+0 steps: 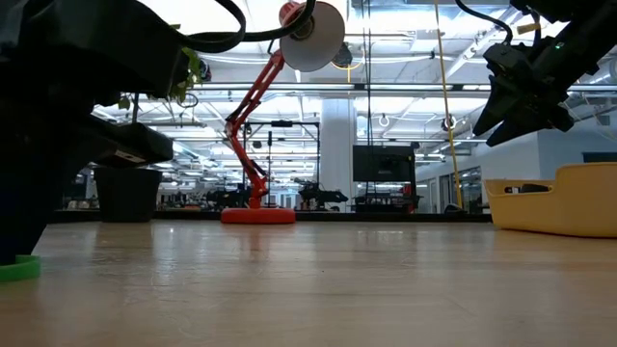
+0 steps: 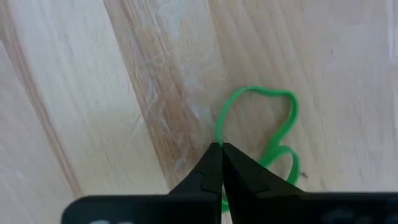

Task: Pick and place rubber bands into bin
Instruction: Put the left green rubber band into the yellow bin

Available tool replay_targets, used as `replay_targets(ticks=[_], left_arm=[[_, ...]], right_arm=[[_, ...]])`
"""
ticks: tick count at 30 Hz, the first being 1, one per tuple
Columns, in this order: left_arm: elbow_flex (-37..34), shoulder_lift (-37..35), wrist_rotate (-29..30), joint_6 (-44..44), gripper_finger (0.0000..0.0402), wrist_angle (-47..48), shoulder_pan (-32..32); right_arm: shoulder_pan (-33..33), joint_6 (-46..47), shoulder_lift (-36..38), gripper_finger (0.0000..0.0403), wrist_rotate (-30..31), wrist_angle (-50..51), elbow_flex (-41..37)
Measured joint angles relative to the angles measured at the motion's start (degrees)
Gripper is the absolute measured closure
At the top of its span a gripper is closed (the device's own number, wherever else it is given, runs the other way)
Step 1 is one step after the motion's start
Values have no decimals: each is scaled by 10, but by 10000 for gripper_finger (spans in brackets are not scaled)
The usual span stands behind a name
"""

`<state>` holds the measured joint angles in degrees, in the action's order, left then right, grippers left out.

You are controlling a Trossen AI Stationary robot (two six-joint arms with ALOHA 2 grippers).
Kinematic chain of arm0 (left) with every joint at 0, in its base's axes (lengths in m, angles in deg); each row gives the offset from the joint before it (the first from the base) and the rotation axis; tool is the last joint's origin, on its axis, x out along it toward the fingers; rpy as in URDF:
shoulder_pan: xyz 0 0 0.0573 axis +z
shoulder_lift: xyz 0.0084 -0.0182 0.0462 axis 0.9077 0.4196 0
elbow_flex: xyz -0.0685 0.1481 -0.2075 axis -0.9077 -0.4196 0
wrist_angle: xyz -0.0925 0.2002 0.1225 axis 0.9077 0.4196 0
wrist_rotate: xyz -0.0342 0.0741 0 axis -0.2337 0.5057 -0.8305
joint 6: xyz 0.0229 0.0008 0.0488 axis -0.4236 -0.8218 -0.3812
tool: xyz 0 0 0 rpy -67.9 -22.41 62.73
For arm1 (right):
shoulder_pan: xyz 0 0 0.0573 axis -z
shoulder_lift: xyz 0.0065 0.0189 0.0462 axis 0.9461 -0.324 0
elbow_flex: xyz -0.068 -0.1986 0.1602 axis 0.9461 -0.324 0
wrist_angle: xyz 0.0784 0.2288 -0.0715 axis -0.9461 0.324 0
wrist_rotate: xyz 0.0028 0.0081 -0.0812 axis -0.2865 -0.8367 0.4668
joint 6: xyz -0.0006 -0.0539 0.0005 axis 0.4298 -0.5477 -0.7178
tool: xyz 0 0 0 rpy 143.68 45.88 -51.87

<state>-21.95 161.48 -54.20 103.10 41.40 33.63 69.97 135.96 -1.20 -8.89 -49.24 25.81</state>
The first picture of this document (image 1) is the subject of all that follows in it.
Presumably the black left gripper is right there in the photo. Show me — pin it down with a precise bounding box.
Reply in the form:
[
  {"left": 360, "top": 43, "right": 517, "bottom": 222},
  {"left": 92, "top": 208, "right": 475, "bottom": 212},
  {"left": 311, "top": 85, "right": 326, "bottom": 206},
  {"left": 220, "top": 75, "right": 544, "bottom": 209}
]
[{"left": 0, "top": 98, "right": 174, "bottom": 266}]

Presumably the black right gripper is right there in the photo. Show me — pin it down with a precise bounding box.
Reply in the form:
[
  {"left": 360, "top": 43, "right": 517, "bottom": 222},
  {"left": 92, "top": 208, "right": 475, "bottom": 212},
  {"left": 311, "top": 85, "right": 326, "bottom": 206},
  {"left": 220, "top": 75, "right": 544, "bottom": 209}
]
[{"left": 472, "top": 41, "right": 576, "bottom": 148}]

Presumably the yellow plastic bin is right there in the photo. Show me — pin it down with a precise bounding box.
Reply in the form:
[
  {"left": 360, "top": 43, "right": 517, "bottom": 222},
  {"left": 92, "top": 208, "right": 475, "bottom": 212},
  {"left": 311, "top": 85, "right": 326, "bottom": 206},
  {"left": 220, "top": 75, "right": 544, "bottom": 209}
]
[{"left": 484, "top": 162, "right": 617, "bottom": 239}]

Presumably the black plant pot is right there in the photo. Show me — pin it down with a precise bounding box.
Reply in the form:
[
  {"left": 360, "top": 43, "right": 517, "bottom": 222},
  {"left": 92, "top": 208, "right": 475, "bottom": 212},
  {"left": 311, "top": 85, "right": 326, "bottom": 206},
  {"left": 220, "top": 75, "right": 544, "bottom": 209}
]
[{"left": 93, "top": 166, "right": 164, "bottom": 224}]

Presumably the black monitor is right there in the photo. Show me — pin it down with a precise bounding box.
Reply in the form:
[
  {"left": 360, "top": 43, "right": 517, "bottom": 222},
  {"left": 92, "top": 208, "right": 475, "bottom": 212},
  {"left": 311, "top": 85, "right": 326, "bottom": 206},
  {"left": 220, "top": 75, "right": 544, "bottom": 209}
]
[{"left": 352, "top": 144, "right": 416, "bottom": 183}]

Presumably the red desk lamp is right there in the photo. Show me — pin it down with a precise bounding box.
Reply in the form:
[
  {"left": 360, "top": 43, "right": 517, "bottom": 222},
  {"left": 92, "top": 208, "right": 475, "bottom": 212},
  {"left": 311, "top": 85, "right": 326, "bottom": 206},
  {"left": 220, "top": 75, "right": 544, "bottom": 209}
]
[{"left": 220, "top": 0, "right": 347, "bottom": 226}]

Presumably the green leafy plant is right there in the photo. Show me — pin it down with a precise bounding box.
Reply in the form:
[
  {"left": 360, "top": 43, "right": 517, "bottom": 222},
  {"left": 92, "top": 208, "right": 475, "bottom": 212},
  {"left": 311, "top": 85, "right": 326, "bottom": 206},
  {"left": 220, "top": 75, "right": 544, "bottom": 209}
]
[{"left": 117, "top": 23, "right": 204, "bottom": 168}]

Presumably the thick yellow hanging cable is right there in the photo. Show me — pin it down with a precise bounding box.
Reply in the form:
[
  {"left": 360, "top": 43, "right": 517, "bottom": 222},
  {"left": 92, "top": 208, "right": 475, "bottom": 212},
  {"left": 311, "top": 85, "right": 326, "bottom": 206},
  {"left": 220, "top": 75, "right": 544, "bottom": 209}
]
[{"left": 433, "top": 0, "right": 465, "bottom": 209}]

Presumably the yellow cable tag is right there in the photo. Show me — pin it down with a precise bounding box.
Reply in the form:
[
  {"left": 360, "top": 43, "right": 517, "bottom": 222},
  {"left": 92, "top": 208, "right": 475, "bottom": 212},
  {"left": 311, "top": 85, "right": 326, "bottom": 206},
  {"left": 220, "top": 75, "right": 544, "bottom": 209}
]
[{"left": 515, "top": 21, "right": 545, "bottom": 36}]

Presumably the black cable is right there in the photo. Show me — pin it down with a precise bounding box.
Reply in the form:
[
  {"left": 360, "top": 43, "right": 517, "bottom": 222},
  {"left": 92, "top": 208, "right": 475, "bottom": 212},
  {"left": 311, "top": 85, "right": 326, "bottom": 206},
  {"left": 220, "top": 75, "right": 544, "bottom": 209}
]
[
  {"left": 453, "top": 0, "right": 515, "bottom": 45},
  {"left": 180, "top": 0, "right": 318, "bottom": 55}
]

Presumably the distant black gantry frame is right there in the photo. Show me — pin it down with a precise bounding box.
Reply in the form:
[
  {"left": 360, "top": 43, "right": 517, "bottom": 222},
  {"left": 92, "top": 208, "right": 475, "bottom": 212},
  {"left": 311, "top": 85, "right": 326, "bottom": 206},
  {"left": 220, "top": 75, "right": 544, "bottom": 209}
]
[{"left": 242, "top": 120, "right": 321, "bottom": 212}]

